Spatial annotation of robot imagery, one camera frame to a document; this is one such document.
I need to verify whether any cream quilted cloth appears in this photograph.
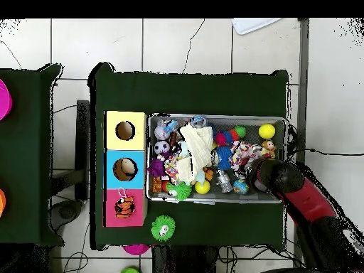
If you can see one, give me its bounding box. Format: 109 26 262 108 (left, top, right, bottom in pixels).
174 122 215 185

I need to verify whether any small colourful dotted cloth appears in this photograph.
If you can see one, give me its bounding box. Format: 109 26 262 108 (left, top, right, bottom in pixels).
164 153 183 183

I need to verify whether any large colourful dotted cloth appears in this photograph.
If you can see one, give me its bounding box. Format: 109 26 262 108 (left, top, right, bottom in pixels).
229 140 252 171

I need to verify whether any pale patterned cloth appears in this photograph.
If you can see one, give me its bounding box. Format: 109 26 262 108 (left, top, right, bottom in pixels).
247 143 262 168

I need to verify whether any green spiky ball with eyes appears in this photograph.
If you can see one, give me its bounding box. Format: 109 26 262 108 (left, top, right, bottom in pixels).
150 215 176 242

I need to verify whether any orange striped plush tiger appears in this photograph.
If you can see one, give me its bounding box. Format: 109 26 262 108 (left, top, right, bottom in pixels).
114 186 136 220

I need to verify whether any tan plush monkey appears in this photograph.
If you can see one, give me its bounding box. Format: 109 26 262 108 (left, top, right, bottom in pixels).
259 139 277 159

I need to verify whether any wooden box with three holes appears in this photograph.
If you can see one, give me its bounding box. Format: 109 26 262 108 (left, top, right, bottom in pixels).
102 109 149 228

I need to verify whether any clear mesh bin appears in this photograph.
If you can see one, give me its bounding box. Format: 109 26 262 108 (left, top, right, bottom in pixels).
146 113 287 205

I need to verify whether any yellow ball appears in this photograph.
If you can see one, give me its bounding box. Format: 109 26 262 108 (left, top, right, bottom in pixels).
194 179 211 195
257 122 276 139

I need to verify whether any blue spiky ball with eyes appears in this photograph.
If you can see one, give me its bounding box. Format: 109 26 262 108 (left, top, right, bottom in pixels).
212 146 234 171

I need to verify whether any multicolour spiky caterpillar toy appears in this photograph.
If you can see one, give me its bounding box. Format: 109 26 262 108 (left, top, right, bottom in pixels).
214 125 247 146

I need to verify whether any dark green table cloth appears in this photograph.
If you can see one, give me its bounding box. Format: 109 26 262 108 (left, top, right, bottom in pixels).
0 63 65 247
87 61 290 251

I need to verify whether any globe print ball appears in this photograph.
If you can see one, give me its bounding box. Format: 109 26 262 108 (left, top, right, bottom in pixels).
232 179 250 195

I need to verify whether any pink bowl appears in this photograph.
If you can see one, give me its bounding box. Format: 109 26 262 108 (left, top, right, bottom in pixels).
0 77 14 122
122 243 151 257

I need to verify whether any orange bowl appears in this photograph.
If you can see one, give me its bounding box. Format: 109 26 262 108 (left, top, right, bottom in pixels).
0 188 7 218

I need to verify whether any black cable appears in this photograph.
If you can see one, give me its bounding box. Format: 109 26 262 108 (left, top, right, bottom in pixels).
287 147 364 156

